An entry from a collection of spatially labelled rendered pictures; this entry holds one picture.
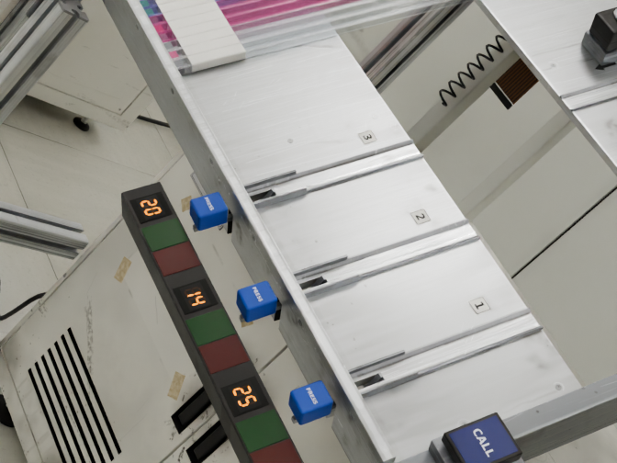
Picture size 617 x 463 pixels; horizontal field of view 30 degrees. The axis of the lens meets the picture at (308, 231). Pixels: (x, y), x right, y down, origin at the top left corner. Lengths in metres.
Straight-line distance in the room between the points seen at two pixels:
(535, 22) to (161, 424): 0.69
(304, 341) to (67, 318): 0.74
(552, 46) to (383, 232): 0.34
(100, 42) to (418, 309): 1.55
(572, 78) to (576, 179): 1.85
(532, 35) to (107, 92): 1.44
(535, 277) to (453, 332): 2.09
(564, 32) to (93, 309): 0.76
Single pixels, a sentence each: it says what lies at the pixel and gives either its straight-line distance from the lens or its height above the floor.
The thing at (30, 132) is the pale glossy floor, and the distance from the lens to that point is 2.54.
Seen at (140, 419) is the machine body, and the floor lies 0.28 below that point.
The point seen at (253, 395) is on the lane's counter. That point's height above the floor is 0.66.
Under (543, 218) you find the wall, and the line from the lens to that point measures 3.13.
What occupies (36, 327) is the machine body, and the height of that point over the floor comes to 0.17.
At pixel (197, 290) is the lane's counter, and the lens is 1.03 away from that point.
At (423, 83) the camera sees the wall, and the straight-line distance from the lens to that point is 3.45.
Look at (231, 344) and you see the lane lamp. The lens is 1.00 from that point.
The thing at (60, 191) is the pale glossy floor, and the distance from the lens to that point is 2.43.
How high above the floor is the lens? 1.12
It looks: 20 degrees down
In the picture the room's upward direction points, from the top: 46 degrees clockwise
